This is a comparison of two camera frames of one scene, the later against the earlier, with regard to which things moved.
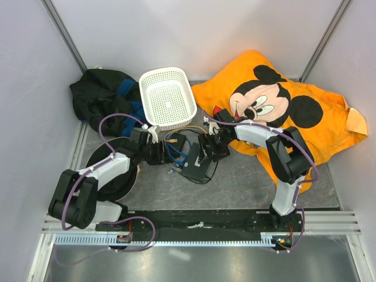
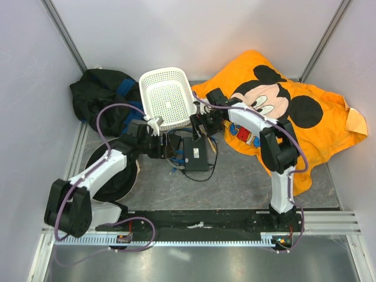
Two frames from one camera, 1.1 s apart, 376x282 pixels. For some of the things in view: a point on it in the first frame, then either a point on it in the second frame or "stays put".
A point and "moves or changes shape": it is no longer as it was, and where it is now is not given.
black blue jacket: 108,102 stays put
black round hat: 121,187 stays put
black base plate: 207,221 stays put
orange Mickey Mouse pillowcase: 254,89 stays put
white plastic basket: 167,98 stays put
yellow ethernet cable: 172,140 moves or changes shape
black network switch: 196,164 moves or changes shape
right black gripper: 203,141 → 197,120
